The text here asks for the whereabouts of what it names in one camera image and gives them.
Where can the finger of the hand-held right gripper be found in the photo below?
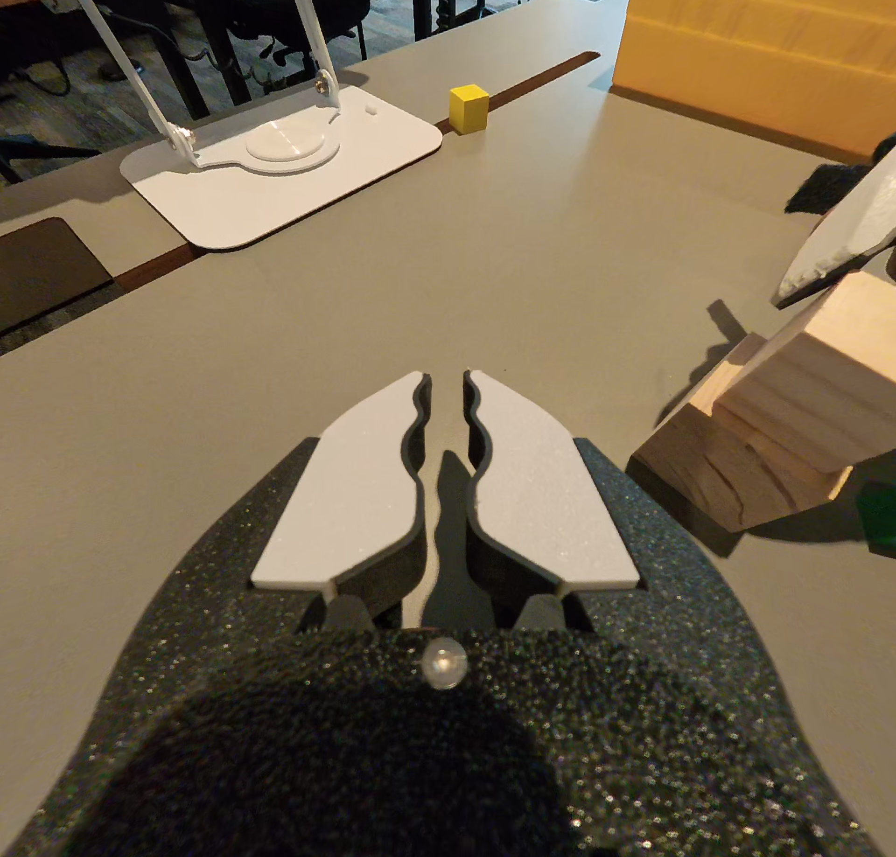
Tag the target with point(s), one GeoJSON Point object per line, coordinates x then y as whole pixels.
{"type": "Point", "coordinates": [847, 234]}

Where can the green wooden cube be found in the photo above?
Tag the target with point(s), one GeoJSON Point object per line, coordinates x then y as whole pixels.
{"type": "Point", "coordinates": [880, 521]}

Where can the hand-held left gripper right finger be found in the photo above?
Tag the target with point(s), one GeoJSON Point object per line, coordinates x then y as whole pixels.
{"type": "Point", "coordinates": [539, 500]}

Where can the white lamp stand base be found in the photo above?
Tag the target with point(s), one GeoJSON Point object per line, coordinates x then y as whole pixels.
{"type": "Point", "coordinates": [210, 199]}

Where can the large natural wooden cube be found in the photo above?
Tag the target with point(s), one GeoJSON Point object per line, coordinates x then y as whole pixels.
{"type": "Point", "coordinates": [707, 472]}

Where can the small natural wooden cube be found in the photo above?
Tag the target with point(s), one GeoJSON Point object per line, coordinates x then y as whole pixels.
{"type": "Point", "coordinates": [819, 395]}

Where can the yellow padded panel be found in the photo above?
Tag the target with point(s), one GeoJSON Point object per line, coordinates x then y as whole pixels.
{"type": "Point", "coordinates": [756, 38]}

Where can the black office chair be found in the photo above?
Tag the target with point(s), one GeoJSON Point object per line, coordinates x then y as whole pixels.
{"type": "Point", "coordinates": [294, 24]}

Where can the black desk panel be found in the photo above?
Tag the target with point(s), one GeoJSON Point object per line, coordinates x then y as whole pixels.
{"type": "Point", "coordinates": [42, 269]}

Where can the yellow wooden cube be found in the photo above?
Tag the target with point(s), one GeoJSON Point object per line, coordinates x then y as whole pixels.
{"type": "Point", "coordinates": [467, 108]}

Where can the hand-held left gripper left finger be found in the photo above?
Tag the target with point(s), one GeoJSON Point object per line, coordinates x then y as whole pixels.
{"type": "Point", "coordinates": [343, 500]}

